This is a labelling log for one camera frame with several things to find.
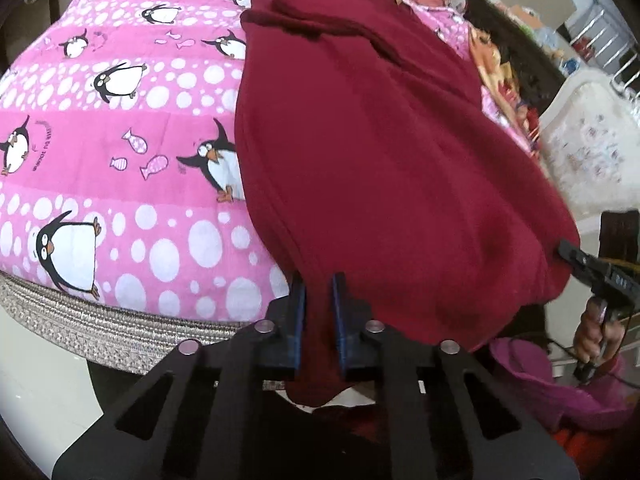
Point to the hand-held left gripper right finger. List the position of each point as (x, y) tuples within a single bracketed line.
[(340, 320)]

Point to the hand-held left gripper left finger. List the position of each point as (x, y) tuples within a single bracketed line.
[(299, 320)]

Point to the dark red sweater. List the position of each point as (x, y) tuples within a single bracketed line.
[(390, 160)]

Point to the pink penguin print blanket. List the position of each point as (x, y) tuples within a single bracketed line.
[(125, 150)]

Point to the white metal rack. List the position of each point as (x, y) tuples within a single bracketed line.
[(607, 42)]

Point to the white embroidered cloth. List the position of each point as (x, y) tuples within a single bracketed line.
[(585, 145)]

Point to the person's right hand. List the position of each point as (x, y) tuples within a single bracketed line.
[(590, 340)]

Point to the woven straw bed mat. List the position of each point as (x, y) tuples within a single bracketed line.
[(75, 325)]

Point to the person's right forearm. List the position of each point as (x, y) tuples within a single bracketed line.
[(530, 375)]

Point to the orange cartoon print blanket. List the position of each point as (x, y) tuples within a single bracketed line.
[(492, 65)]

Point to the dark carved wooden cabinet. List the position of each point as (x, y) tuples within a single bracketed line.
[(520, 55)]

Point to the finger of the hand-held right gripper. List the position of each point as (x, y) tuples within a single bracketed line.
[(577, 259)]

